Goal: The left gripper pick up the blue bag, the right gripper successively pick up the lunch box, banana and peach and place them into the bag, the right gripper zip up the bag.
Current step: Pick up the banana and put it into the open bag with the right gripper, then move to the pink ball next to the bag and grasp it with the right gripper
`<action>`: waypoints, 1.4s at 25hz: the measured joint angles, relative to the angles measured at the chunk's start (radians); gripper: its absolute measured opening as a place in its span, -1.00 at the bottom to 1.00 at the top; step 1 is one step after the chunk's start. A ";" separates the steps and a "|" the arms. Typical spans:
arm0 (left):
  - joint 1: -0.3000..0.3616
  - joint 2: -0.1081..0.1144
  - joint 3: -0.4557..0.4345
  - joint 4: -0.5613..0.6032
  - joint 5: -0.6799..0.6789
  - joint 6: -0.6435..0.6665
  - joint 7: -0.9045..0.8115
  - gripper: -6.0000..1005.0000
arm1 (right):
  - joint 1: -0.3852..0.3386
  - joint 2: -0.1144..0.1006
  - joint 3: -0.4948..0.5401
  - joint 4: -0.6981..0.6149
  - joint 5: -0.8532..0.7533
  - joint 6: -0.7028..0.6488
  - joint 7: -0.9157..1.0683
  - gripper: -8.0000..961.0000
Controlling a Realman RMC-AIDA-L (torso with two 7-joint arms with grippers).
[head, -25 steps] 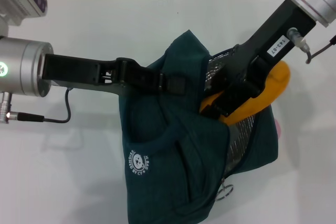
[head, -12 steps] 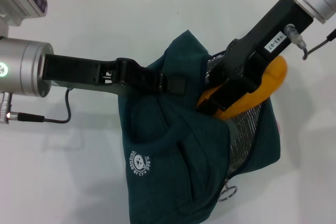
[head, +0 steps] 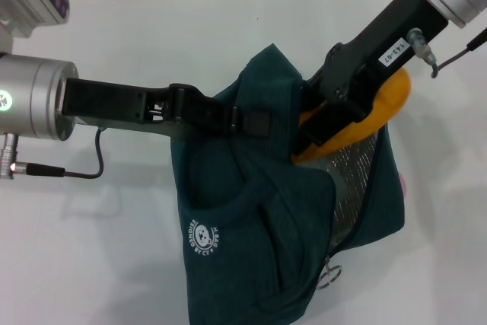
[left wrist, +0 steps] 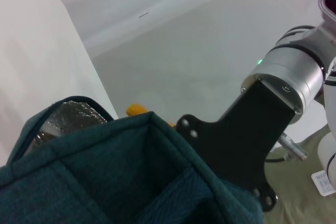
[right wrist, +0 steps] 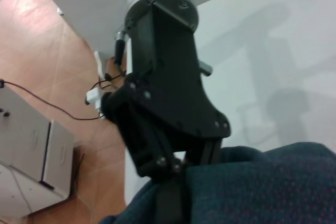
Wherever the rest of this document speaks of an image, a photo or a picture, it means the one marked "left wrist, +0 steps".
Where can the white label tag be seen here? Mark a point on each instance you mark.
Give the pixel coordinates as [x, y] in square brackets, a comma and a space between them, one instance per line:
[324, 183]

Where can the dark teal lunch bag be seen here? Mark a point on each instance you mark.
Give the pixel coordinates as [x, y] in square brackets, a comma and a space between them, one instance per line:
[105, 176]

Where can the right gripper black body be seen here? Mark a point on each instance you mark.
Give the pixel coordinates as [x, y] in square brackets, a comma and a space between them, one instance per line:
[236, 142]

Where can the yellow banana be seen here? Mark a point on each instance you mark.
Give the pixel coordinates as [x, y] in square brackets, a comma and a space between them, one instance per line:
[136, 110]

